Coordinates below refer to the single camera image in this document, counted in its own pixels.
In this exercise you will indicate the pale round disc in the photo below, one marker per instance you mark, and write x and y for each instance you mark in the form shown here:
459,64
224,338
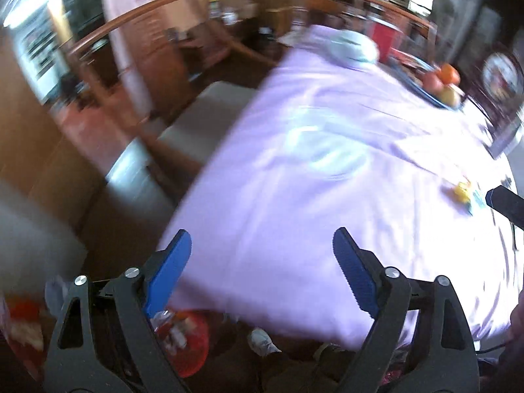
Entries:
327,151

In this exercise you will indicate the blue fruit tray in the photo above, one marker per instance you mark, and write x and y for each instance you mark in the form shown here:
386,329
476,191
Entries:
413,82

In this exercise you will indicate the orange fruit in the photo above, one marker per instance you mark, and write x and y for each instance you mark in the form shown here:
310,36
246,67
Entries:
449,73

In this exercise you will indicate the yellow-green apple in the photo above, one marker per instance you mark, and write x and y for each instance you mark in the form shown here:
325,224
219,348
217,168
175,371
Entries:
450,97

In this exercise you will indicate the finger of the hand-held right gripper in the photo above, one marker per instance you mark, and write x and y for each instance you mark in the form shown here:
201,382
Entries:
507,204

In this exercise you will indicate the white ceramic bowl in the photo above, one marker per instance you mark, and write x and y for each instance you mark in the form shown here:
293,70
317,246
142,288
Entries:
354,48

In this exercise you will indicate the beige chair cushion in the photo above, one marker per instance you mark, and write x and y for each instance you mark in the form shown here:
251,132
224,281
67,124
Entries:
204,123

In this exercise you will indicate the person's white shoe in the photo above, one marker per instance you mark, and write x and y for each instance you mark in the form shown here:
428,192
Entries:
262,340

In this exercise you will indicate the red box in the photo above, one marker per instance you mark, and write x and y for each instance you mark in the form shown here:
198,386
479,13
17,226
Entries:
382,35

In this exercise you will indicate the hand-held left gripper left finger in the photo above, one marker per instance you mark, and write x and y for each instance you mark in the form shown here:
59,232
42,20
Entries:
168,272

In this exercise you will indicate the metal cup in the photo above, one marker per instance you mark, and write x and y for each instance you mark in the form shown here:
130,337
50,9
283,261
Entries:
507,139

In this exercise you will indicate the purple tablecloth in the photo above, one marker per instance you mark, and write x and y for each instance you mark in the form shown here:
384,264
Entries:
286,196

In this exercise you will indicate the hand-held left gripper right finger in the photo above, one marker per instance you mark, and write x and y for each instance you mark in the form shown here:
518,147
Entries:
354,270

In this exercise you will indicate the red apple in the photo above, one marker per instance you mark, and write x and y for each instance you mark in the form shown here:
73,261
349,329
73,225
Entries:
433,83

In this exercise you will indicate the decorative picture plate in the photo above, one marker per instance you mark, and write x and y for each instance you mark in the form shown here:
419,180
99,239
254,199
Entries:
500,77

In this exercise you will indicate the curved wooden chair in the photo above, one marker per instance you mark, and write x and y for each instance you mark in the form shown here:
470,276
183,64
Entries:
135,16

